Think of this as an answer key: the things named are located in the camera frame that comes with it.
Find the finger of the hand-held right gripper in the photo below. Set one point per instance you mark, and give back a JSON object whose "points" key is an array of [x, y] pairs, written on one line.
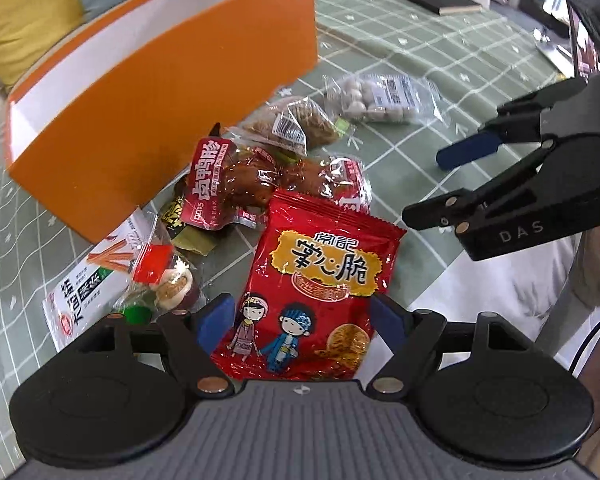
{"points": [[440, 212], [467, 151]]}

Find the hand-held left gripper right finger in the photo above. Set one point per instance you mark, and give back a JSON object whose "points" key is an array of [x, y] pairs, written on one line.
{"points": [[387, 319]]}

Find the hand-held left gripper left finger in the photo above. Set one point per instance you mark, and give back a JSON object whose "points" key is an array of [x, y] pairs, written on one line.
{"points": [[215, 321]]}

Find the red cartoon-print snack packet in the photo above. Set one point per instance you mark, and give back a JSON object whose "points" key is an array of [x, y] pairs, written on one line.
{"points": [[320, 270]]}

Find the orange cardboard box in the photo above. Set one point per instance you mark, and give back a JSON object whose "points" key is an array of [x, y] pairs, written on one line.
{"points": [[155, 125]]}

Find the clear packet of brown snacks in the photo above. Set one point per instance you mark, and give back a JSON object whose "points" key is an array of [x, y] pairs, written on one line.
{"points": [[312, 120]]}

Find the clear packet of round candies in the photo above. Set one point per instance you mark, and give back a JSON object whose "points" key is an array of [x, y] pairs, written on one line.
{"points": [[172, 285]]}

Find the person's white clothing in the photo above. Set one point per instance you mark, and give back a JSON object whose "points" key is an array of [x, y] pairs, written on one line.
{"points": [[505, 285]]}

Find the red-label duck leg packet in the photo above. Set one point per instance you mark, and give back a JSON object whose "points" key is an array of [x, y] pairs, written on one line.
{"points": [[215, 180], [347, 180]]}

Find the green checked tablecloth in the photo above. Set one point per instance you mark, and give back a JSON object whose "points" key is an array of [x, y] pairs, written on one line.
{"points": [[430, 60]]}

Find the dark yellow-print snack packet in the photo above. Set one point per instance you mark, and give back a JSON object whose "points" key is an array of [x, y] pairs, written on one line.
{"points": [[180, 220]]}

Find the clear bag of white balls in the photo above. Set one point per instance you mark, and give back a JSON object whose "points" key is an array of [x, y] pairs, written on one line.
{"points": [[362, 96]]}

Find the silver laptop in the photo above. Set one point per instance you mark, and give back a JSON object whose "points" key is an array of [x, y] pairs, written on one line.
{"points": [[555, 52]]}

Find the white carrot-print snack packet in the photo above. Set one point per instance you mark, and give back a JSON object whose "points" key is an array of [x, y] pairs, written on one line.
{"points": [[75, 305]]}

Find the yellow pillow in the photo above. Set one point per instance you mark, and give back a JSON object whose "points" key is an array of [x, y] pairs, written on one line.
{"points": [[25, 30]]}

